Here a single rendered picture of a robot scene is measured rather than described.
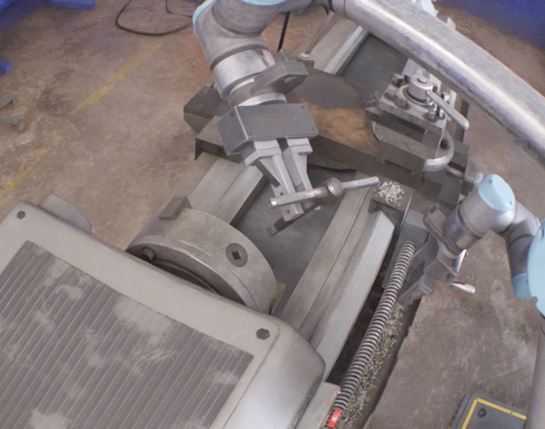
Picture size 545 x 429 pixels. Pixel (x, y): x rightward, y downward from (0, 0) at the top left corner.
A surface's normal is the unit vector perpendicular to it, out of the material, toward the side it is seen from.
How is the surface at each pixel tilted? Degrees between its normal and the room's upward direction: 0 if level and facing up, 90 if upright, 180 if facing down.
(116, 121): 0
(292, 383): 45
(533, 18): 90
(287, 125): 34
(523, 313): 0
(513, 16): 90
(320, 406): 0
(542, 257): 83
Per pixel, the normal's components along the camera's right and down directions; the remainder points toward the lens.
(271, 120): 0.58, -0.36
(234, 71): -0.36, -0.05
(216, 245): 0.35, -0.57
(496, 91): -0.64, 0.06
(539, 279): -0.79, 0.29
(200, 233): 0.13, -0.68
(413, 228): -0.40, 0.63
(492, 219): -0.12, 0.71
